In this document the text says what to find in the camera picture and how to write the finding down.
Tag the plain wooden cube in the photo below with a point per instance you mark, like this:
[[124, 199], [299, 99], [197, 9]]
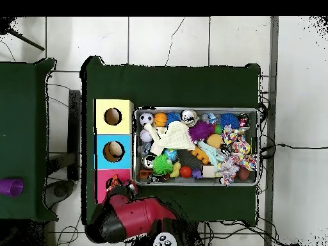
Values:
[[208, 171]]

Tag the orange striped tiger toy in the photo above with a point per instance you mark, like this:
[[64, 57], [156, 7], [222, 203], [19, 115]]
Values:
[[114, 181]]

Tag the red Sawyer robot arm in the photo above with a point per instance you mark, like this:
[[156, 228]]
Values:
[[133, 215]]

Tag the clear mesh bin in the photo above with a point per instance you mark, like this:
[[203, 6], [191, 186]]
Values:
[[205, 182]]

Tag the wooden box with three holes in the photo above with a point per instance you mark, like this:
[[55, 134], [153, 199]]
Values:
[[100, 154]]

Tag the cream knitted cloth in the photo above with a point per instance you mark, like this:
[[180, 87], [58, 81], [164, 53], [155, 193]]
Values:
[[174, 137]]

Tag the small orange basketball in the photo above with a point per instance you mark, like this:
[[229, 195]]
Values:
[[160, 119]]

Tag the small soccer ball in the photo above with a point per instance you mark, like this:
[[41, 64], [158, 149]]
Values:
[[146, 119]]

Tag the green fuzzy toy with eyes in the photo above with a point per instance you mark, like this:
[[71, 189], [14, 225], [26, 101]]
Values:
[[162, 165]]

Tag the purple spiky ball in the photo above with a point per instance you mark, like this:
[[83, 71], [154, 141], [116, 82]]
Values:
[[201, 130]]

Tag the small red ball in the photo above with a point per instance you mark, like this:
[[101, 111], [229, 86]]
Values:
[[185, 172]]

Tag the orange foam ball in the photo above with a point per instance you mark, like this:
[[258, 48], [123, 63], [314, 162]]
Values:
[[214, 141]]

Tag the blue spiky ball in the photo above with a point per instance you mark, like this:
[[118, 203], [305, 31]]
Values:
[[229, 121]]

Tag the colourful patterned cloth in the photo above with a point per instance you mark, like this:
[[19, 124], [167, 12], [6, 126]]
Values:
[[236, 148]]

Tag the yellow ball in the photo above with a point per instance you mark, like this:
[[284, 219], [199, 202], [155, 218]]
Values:
[[247, 147]]

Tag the green cloth side table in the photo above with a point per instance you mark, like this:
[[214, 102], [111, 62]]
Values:
[[25, 102]]

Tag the purple plastic cup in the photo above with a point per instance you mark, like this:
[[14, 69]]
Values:
[[10, 187]]

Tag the black tripod leg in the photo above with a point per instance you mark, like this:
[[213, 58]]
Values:
[[25, 40]]

